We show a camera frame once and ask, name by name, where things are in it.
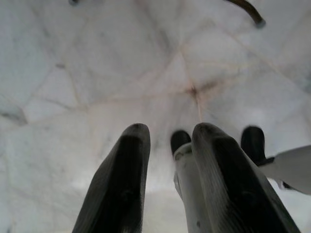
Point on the robot left leg silver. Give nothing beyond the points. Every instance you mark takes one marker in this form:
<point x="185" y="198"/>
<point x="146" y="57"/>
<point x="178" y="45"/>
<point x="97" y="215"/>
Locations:
<point x="189" y="191"/>

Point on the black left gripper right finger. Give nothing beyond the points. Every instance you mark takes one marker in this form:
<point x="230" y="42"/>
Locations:
<point x="233" y="184"/>

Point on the black robot left foot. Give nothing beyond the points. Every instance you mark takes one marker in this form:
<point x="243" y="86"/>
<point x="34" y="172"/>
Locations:
<point x="180" y="143"/>

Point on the black robot right foot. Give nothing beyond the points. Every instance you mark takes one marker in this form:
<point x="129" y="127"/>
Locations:
<point x="253" y="143"/>

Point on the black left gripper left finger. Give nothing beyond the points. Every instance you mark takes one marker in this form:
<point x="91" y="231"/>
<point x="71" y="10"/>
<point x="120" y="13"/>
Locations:
<point x="119" y="184"/>

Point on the black robot foot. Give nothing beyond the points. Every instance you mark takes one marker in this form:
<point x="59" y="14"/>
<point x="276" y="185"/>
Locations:
<point x="180" y="143"/>
<point x="253" y="143"/>

